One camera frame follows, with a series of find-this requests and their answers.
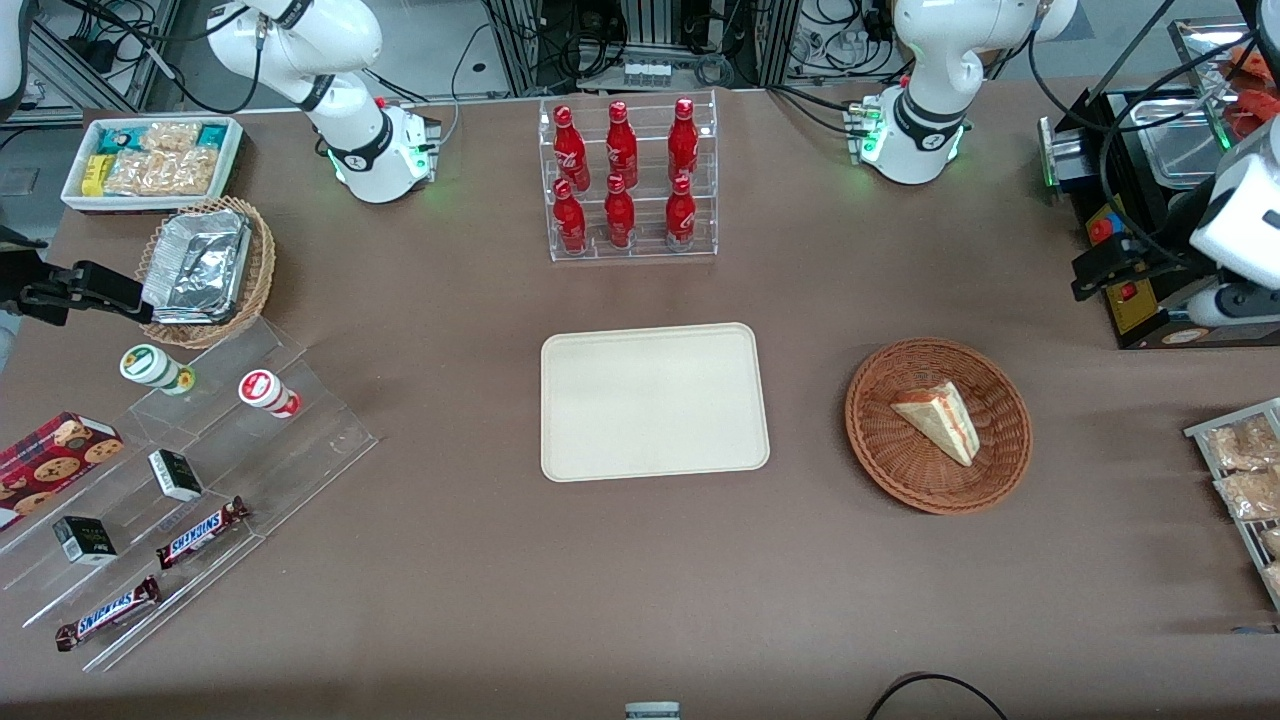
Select triangle sandwich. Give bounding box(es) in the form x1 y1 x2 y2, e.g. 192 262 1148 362
890 380 981 468

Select light wicker basket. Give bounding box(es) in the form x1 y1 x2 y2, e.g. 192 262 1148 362
135 195 277 349

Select brown wicker basket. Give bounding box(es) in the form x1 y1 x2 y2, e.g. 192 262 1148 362
845 338 1033 516

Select beige plastic tray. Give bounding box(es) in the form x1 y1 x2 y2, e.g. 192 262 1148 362
540 322 771 483

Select black food warmer case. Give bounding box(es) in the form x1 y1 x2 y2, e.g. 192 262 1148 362
1040 15 1280 351

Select green lid yogurt cup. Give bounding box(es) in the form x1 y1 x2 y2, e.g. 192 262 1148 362
119 344 196 396

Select steel food pan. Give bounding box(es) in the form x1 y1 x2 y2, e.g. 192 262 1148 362
1135 98 1229 189

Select silver foil packets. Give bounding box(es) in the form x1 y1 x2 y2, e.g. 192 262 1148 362
142 208 253 326

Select clear cracker bag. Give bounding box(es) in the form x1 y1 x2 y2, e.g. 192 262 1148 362
140 121 203 153
103 150 166 196
160 147 221 196

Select red tartan cookie box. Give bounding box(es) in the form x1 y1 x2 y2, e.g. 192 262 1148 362
0 411 125 531

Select white snack bin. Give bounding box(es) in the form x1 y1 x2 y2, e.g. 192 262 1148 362
60 115 244 214

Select red lid yogurt cup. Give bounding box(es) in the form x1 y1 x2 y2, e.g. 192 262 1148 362
238 369 301 419

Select clear pastry bag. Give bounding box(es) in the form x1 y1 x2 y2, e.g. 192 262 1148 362
1215 470 1280 521
1205 418 1280 471

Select small black carton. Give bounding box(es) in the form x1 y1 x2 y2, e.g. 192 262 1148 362
52 516 118 566
148 449 205 502

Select clear acrylic stepped shelf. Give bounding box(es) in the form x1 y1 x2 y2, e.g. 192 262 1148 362
0 318 379 673

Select Snickers chocolate bar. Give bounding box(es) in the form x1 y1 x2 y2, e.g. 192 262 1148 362
55 575 162 652
155 497 250 571

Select red cola bottle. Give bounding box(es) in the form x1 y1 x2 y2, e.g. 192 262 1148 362
554 105 591 191
668 97 699 186
605 100 639 189
553 178 588 254
665 173 697 249
604 173 636 249

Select clear acrylic bottle rack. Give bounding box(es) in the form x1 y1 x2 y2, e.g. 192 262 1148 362
538 90 719 263

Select grey wire rack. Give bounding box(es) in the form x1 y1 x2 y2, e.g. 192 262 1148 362
1185 398 1280 611

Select aluminium frame post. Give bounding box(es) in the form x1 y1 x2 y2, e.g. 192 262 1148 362
757 0 801 89
487 0 546 98

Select black cable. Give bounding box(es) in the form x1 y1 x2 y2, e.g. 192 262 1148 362
865 673 1011 720

